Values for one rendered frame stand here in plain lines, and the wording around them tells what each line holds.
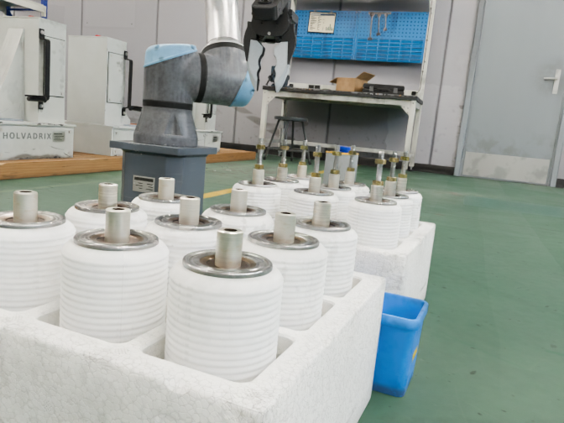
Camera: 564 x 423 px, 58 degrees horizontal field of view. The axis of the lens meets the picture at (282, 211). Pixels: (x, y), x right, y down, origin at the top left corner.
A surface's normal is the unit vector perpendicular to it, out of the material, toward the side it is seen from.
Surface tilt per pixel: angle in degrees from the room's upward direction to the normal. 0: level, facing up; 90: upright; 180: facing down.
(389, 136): 90
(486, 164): 90
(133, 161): 90
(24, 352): 90
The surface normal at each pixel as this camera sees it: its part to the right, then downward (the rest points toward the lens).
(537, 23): -0.34, 0.13
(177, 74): 0.39, 0.19
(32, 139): 0.93, 0.14
